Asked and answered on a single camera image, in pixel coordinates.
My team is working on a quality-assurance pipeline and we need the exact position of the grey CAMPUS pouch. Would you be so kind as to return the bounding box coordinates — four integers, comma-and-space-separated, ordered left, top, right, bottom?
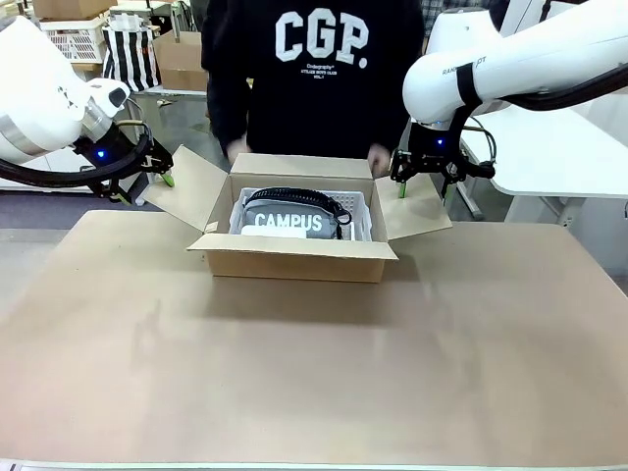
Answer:
240, 187, 354, 240

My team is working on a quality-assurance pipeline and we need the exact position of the black white striped bag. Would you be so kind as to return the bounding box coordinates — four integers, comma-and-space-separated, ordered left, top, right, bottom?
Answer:
101, 18, 162, 93

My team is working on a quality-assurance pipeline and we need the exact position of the white perforated plastic basket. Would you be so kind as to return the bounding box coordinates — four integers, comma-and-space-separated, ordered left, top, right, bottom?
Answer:
228, 185, 375, 243

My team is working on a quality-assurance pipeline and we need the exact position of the flat white gift item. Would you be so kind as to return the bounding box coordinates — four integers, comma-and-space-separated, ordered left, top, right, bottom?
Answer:
239, 224, 308, 240

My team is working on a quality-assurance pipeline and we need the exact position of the open brown carton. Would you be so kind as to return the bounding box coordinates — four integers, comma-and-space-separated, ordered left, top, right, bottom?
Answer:
152, 29, 210, 92

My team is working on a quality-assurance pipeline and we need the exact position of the person's left forearm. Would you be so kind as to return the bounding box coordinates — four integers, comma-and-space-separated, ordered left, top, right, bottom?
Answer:
380, 115, 413, 156

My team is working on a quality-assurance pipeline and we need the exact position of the person in black CGP sweatshirt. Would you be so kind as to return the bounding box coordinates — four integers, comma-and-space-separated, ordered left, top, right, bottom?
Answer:
200, 0, 427, 161

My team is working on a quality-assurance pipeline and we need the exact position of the bystander in plaid shirt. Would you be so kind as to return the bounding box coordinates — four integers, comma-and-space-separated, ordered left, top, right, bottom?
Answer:
421, 0, 460, 38

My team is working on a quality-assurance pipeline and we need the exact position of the brown cardboard shipping box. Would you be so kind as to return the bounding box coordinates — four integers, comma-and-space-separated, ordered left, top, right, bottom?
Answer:
141, 144, 455, 285

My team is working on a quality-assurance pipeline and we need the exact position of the white slotted storage basket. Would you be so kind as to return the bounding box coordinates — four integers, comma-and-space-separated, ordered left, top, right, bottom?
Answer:
38, 18, 107, 65

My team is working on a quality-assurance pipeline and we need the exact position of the person's right hand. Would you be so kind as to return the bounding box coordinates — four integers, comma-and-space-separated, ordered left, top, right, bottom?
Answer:
226, 136, 254, 159

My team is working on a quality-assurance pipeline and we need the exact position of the person's left hand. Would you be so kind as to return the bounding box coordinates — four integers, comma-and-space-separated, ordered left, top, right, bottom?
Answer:
366, 144, 393, 179

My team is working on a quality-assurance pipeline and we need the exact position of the person's right forearm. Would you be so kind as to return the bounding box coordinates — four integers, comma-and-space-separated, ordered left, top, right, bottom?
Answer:
205, 73, 252, 148

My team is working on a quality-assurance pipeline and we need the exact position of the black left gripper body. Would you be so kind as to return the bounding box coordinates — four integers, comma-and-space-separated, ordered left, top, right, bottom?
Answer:
73, 122, 156, 195

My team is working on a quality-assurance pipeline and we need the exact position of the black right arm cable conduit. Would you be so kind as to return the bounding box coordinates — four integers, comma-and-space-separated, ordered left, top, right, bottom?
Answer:
444, 61, 628, 153

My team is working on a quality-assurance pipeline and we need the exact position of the brown carton on shelf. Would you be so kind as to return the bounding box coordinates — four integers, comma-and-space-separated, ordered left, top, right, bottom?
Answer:
31, 0, 119, 21

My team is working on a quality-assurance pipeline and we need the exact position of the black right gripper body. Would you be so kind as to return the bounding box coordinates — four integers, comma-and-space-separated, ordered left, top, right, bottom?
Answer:
406, 122, 467, 171

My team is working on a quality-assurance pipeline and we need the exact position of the white desk with metal legs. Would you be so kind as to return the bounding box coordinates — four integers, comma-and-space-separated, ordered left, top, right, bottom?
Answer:
460, 92, 628, 232

